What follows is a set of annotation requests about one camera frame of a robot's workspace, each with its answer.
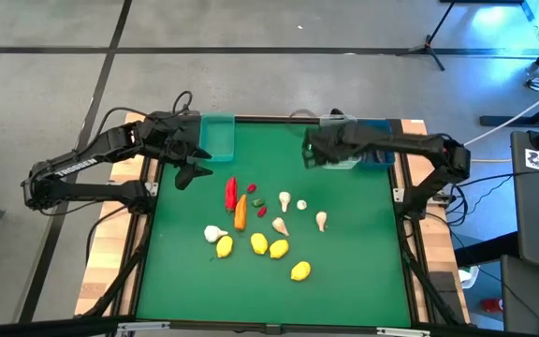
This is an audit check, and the white cup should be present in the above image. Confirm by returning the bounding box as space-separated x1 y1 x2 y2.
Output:
459 265 481 287

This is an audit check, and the green table mat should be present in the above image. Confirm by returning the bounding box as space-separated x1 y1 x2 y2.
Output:
136 122 414 329

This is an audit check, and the blue plastic bin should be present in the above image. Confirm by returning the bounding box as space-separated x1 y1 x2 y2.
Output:
357 119 396 169

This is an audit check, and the silver corner bracket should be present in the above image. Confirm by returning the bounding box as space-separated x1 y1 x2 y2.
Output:
117 321 171 334
375 327 432 337

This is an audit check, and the black table frame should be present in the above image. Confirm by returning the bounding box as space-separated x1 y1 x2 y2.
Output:
77 111 470 336

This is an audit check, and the black cable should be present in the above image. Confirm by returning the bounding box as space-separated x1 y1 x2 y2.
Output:
437 184 470 226
84 204 133 268

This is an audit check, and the black tripod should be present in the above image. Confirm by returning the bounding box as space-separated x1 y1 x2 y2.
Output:
394 0 458 72

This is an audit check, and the black extrusion crossbar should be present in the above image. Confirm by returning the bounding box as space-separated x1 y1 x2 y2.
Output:
0 315 539 337

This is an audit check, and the black floor stand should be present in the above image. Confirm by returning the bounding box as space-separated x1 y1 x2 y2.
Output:
478 91 539 128

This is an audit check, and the teal translucent plastic bin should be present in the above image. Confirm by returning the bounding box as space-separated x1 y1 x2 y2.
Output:
198 113 237 164

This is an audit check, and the dark grey panel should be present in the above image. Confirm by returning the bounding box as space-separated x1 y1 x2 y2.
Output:
500 255 539 337

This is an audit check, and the long red pepper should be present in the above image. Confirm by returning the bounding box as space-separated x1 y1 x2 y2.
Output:
225 176 239 212

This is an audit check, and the clear plastic bin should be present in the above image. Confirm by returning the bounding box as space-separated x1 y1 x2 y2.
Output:
318 113 362 170

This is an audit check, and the white cable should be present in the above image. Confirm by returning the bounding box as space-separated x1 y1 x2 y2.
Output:
463 79 539 147

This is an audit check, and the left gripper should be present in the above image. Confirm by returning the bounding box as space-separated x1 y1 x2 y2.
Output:
154 111 214 191

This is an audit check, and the red can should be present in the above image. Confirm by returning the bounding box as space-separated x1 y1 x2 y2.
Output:
480 298 504 314

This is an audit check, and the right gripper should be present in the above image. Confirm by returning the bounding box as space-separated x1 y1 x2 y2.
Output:
302 122 369 169

